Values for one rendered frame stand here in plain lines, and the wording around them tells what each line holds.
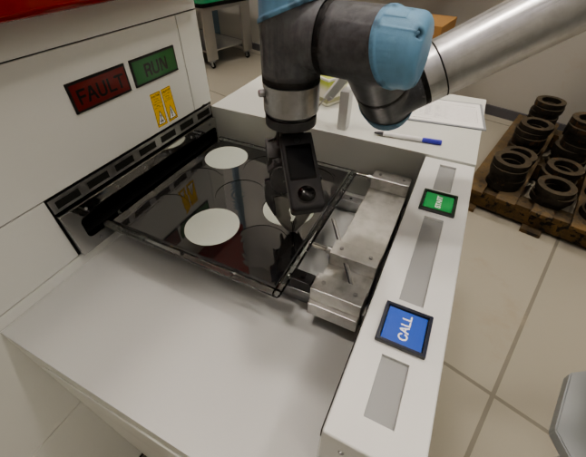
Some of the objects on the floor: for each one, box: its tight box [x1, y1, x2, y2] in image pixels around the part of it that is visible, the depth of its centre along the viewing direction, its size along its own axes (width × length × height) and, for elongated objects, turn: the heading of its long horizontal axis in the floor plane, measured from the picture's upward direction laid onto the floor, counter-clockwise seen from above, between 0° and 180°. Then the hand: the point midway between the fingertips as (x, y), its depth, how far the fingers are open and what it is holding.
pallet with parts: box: [468, 95, 586, 262], centre depth 209 cm, size 87×132×45 cm, turn 139°
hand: (293, 228), depth 58 cm, fingers closed
